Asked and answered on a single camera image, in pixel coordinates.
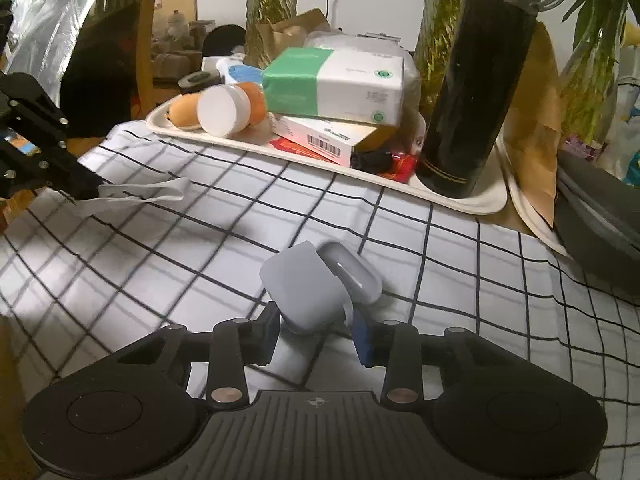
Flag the dark cloth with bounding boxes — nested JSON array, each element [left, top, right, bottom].
[[60, 2, 142, 139]]

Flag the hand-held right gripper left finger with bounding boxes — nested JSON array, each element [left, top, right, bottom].
[[112, 302, 282, 407]]

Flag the green white tissue pack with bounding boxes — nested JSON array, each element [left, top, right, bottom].
[[261, 47, 406, 126]]

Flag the black key fob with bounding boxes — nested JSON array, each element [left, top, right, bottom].
[[350, 152, 397, 174]]

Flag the wooden chair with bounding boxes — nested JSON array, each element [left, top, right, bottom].
[[105, 0, 164, 122]]

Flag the red packet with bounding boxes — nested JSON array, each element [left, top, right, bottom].
[[270, 137, 418, 183]]

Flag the black thermos bottle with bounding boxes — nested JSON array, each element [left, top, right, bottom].
[[415, 0, 546, 198]]

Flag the white spray bottle blue label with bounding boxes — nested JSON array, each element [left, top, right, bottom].
[[202, 55, 263, 86]]

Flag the black round object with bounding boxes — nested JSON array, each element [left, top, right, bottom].
[[202, 25, 247, 59]]

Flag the glass vase with lucky bamboo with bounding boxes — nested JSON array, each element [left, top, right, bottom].
[[545, 0, 640, 142], [416, 0, 472, 107], [244, 0, 302, 67]]

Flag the small doll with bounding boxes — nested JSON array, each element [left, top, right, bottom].
[[410, 120, 429, 157]]

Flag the grey zip case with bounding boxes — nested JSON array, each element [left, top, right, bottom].
[[552, 150, 640, 307]]

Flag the silver foil sheet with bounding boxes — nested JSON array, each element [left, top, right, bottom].
[[7, 0, 127, 102]]

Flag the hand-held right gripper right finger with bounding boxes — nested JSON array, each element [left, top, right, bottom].
[[351, 311, 522, 407]]

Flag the brown paper bag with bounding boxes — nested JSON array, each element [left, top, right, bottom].
[[255, 7, 332, 69], [492, 20, 564, 229]]

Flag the grey tape roll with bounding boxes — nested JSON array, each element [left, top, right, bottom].
[[179, 71, 221, 96]]

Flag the white plastic tray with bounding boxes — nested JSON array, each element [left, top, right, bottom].
[[145, 92, 508, 216]]

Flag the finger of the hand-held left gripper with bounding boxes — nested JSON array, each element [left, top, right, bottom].
[[0, 73, 104, 194], [0, 131, 97, 204]]

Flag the white earbuds case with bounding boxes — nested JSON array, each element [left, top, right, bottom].
[[259, 241, 353, 336], [317, 241, 385, 307]]

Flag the white orange plastic jar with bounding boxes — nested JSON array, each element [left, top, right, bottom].
[[196, 82, 266, 137]]

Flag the white black checkered tablecloth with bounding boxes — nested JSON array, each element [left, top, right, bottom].
[[0, 122, 640, 480]]

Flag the white cloth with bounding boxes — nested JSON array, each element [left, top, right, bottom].
[[75, 177, 193, 216]]

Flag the white flat carton box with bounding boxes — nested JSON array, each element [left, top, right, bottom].
[[270, 112, 391, 167]]

